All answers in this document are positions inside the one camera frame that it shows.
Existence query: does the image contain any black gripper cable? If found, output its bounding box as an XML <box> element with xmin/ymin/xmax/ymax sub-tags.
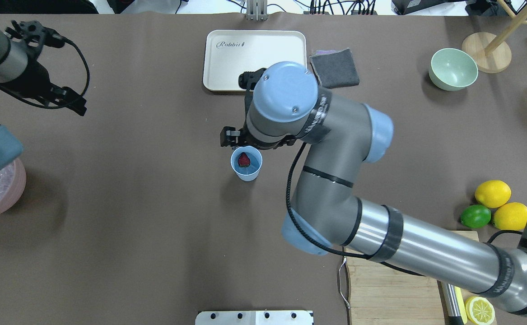
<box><xmin>0</xmin><ymin>38</ymin><xmax>91</xmax><ymax>110</ymax></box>

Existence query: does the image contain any mint green bowl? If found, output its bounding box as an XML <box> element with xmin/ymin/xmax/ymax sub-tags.
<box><xmin>428</xmin><ymin>48</ymin><xmax>479</xmax><ymax>91</ymax></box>

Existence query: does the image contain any lemon slice lower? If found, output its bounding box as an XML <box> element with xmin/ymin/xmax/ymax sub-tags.
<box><xmin>464</xmin><ymin>296</ymin><xmax>496</xmax><ymax>325</ymax></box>

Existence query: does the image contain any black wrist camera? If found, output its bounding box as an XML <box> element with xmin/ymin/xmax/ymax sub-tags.
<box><xmin>238</xmin><ymin>68</ymin><xmax>267</xmax><ymax>91</ymax></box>
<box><xmin>5</xmin><ymin>20</ymin><xmax>66</xmax><ymax>57</ymax></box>

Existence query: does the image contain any steel muddler black cap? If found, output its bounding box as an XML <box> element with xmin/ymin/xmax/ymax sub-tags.
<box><xmin>439</xmin><ymin>282</ymin><xmax>464</xmax><ymax>325</ymax></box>

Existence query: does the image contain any wooden cutting board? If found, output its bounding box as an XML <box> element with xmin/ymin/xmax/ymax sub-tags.
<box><xmin>338</xmin><ymin>230</ymin><xmax>498</xmax><ymax>325</ymax></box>

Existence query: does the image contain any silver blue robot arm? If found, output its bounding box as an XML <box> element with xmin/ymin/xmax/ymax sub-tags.
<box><xmin>220</xmin><ymin>61</ymin><xmax>527</xmax><ymax>317</ymax></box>
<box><xmin>0</xmin><ymin>21</ymin><xmax>88</xmax><ymax>170</ymax></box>

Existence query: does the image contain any yellow lemon upper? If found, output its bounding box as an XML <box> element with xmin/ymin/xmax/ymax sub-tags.
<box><xmin>474</xmin><ymin>180</ymin><xmax>512</xmax><ymax>209</ymax></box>

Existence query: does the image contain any yellow lemon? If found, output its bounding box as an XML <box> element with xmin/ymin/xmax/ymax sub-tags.
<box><xmin>474</xmin><ymin>180</ymin><xmax>512</xmax><ymax>209</ymax></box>
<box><xmin>492</xmin><ymin>202</ymin><xmax>527</xmax><ymax>231</ymax></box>

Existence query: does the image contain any green lime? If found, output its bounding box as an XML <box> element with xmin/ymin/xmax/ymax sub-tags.
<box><xmin>460</xmin><ymin>205</ymin><xmax>492</xmax><ymax>229</ymax></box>

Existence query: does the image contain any pink bowl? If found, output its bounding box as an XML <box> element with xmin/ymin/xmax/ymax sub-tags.
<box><xmin>0</xmin><ymin>158</ymin><xmax>27</xmax><ymax>221</ymax></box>

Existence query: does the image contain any light blue cup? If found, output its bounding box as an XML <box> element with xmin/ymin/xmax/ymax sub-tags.
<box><xmin>230</xmin><ymin>146</ymin><xmax>262</xmax><ymax>181</ymax></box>

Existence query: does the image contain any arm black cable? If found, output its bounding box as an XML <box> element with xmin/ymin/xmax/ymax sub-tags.
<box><xmin>285</xmin><ymin>142</ymin><xmax>523</xmax><ymax>276</ymax></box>

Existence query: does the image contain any yellow lemon lower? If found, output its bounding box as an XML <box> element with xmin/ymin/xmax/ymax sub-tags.
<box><xmin>492</xmin><ymin>202</ymin><xmax>527</xmax><ymax>231</ymax></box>

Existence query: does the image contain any red strawberry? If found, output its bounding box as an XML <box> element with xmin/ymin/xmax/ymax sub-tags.
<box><xmin>237</xmin><ymin>152</ymin><xmax>251</xmax><ymax>168</ymax></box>

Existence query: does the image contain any yellow plastic knife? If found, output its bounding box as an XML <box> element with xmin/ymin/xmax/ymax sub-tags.
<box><xmin>454</xmin><ymin>287</ymin><xmax>468</xmax><ymax>325</ymax></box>

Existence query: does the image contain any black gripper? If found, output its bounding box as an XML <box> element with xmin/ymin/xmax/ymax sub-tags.
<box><xmin>220</xmin><ymin>122</ymin><xmax>298</xmax><ymax>150</ymax></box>
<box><xmin>12</xmin><ymin>61</ymin><xmax>87</xmax><ymax>116</ymax></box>

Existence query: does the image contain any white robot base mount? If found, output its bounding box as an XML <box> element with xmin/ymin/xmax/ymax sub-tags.
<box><xmin>195</xmin><ymin>309</ymin><xmax>315</xmax><ymax>325</ymax></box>

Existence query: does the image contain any cream serving tray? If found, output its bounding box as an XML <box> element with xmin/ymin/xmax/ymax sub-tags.
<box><xmin>203</xmin><ymin>29</ymin><xmax>307</xmax><ymax>92</ymax></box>

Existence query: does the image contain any grey folded cloth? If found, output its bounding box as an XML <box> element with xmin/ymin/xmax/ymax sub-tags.
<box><xmin>310</xmin><ymin>48</ymin><xmax>360</xmax><ymax>89</ymax></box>

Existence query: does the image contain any wooden mug tree stand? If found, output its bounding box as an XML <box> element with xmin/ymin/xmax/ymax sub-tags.
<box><xmin>462</xmin><ymin>0</ymin><xmax>527</xmax><ymax>74</ymax></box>

